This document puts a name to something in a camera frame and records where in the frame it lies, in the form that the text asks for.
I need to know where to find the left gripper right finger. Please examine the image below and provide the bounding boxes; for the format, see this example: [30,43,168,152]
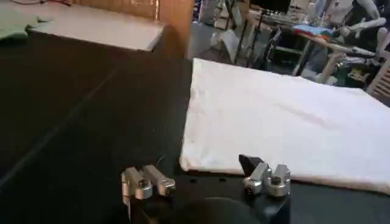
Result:
[238,153,292,198]

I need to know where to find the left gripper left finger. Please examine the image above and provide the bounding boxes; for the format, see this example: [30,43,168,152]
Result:
[121,164,177,201]

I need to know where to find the white printed t-shirt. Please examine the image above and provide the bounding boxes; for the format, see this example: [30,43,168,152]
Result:
[179,57,390,195]

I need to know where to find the white bag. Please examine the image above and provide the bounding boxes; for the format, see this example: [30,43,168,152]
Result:
[210,29,242,63]

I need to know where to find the black stand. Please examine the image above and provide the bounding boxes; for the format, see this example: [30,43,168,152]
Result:
[233,0,266,68]

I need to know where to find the cluttered wooden desk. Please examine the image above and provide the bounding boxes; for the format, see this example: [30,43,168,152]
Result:
[249,9,380,83]

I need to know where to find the blue colourful cloth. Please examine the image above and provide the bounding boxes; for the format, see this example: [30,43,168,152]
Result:
[291,24,333,39]

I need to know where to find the beige slatted air cooler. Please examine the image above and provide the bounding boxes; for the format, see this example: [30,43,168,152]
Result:
[366,59,390,100]

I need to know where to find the white topped counter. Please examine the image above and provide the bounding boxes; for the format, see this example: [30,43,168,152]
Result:
[27,2,167,52]

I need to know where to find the white humanoid robot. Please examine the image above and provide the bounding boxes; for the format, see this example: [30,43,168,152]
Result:
[316,0,390,58]

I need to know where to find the pale green cloth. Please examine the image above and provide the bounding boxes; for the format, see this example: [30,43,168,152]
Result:
[0,8,52,41]

